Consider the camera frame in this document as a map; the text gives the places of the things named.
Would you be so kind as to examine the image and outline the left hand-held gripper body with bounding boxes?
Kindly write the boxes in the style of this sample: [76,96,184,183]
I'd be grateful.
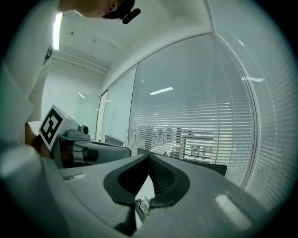
[38,104,99,169]

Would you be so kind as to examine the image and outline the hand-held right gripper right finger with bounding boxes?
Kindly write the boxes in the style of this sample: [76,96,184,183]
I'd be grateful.
[137,154,271,238]

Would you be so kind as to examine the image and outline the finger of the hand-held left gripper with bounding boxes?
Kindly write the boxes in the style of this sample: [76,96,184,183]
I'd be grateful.
[89,141,132,165]

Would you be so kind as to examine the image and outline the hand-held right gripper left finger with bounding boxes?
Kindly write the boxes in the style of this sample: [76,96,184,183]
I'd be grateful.
[58,154,151,237]

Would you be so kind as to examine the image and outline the thin metal-framed eyeglasses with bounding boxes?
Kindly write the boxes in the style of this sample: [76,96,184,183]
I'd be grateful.
[135,196,151,216]

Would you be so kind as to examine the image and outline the person's left forearm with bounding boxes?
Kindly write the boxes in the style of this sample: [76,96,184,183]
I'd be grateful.
[24,121,51,159]

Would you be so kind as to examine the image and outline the person's left hand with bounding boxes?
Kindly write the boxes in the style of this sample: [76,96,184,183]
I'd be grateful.
[60,145,91,167]

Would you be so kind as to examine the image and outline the glass door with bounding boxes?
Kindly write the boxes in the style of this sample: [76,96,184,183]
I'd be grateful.
[96,89,109,143]

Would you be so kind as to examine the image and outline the white window blinds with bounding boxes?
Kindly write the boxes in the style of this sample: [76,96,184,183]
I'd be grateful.
[133,101,255,185]

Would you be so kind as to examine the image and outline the ceiling light strip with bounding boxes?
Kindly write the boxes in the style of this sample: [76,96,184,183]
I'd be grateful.
[52,13,64,51]

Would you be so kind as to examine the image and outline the person's head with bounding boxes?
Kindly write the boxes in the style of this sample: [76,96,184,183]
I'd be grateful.
[58,0,136,20]

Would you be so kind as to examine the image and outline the brown bead bracelet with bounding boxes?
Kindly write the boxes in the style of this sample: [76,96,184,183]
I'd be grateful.
[31,134,44,152]

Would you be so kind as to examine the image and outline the grey gripper-mounted camera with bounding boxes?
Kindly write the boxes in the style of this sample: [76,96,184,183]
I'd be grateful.
[68,124,90,140]

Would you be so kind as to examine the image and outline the black head-worn camera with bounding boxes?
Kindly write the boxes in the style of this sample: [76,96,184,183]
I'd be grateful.
[122,8,142,25]

